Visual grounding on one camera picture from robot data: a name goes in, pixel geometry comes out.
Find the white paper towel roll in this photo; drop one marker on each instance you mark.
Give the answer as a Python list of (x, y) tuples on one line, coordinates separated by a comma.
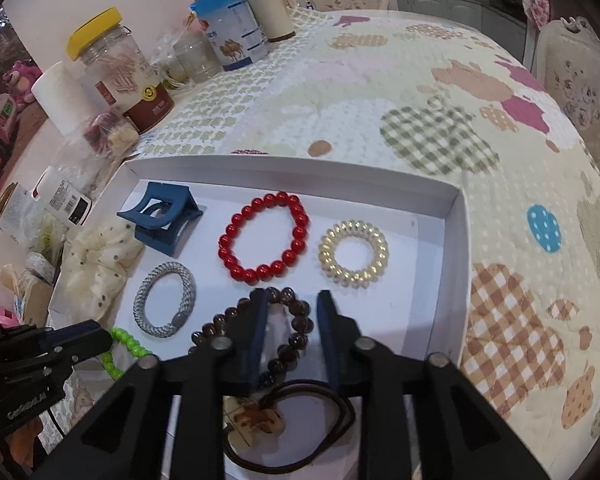
[(63, 99)]

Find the plastic bag of snacks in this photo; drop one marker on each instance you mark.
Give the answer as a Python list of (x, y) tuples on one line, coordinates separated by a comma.
[(110, 134)]

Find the white shallow cardboard tray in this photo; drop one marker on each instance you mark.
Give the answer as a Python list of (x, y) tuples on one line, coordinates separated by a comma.
[(391, 247)]

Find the plastic bag yellow contents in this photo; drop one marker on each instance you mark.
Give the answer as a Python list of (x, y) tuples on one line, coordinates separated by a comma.
[(46, 235)]

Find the patchwork quilted tablecloth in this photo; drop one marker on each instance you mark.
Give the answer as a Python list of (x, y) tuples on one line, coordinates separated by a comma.
[(416, 95)]

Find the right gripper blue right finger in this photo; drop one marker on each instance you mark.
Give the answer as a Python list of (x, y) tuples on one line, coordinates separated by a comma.
[(338, 333)]

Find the large jar yellow lid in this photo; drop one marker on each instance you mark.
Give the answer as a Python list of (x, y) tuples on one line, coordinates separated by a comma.
[(121, 72)]

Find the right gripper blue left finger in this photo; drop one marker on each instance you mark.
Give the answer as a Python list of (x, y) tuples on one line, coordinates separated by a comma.
[(248, 332)]

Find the blue hair claw clip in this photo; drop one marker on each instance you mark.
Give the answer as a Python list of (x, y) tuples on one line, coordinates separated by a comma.
[(161, 216)]

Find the white bottle red cap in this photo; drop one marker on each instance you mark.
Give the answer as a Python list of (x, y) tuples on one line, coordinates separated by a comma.
[(60, 198)]

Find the tissue pack with tissue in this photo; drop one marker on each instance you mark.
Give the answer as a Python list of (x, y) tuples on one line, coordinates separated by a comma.
[(32, 295)]

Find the small empty glass jar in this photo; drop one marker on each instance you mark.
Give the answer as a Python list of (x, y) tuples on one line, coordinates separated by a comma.
[(197, 58)]

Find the beige cylinder red lid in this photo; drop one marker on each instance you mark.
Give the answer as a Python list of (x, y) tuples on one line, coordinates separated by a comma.
[(274, 18)]

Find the cream dotted fabric scrunchie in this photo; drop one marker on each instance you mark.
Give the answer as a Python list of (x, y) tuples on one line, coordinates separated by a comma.
[(96, 266)]

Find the blue white milk powder can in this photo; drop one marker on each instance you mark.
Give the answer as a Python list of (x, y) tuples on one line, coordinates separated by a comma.
[(233, 32)]

